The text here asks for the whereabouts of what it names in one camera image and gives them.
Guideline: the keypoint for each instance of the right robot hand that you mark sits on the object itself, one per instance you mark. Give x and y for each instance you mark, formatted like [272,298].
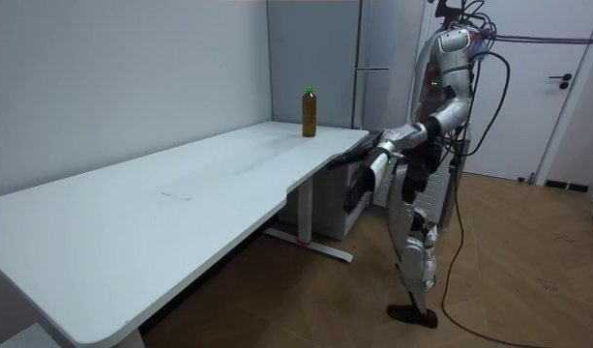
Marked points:
[351,158]

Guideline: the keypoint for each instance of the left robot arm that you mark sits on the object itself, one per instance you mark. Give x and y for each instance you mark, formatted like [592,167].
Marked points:
[407,136]

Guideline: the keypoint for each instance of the robot legs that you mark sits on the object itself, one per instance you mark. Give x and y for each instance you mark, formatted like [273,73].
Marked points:
[412,261]

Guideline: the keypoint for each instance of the tall grey fridge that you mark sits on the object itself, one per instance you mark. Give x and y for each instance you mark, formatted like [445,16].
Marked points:
[388,48]

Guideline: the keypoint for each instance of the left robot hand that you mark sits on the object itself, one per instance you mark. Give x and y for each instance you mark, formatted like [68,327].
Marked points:
[380,169]

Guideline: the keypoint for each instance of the white room door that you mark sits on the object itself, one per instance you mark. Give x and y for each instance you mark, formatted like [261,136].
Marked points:
[528,121]

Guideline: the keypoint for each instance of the white desk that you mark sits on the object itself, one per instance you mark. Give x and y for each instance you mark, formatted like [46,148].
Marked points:
[131,208]

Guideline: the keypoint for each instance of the brown plastic drink bottle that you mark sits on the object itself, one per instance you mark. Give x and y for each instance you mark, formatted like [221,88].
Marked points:
[309,116]

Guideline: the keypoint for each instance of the low pale grey cabinet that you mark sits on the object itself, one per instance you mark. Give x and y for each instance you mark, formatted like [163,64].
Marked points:
[325,203]

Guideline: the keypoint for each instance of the robot body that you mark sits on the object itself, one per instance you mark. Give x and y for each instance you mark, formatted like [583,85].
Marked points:
[425,65]

